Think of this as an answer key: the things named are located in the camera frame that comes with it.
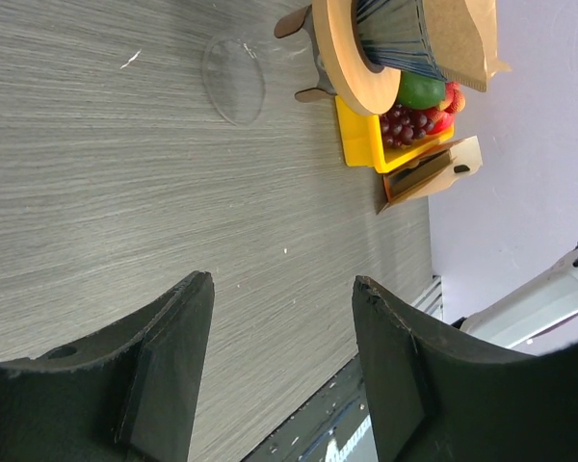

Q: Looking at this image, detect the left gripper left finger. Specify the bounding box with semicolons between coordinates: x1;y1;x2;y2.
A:
0;271;215;461

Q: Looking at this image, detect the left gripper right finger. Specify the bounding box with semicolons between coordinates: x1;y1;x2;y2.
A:
353;276;578;461

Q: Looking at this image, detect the wooden dripper ring holder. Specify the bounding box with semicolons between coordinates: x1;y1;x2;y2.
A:
312;0;401;116

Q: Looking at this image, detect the glass carafe with wood band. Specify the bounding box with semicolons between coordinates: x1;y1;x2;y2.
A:
200;4;338;128

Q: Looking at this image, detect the brown paper coffee filter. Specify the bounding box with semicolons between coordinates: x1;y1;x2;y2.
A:
423;0;511;92

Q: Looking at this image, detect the blue glass dripper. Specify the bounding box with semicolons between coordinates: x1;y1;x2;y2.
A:
355;0;446;82

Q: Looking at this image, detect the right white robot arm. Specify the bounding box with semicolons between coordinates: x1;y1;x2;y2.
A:
453;243;578;349

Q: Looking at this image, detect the orange filter holder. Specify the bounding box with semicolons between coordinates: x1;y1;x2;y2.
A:
377;136;483;214

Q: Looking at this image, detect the yellow plastic bin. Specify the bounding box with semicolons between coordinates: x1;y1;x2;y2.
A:
334;96;455;174

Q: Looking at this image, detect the red grape bunch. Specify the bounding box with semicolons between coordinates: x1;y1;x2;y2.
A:
379;105;434;149

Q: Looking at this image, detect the lychee fruit cluster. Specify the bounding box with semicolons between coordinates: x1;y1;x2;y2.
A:
425;82;466;135

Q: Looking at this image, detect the dark green avocado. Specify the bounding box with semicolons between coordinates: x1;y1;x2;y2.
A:
396;71;446;110

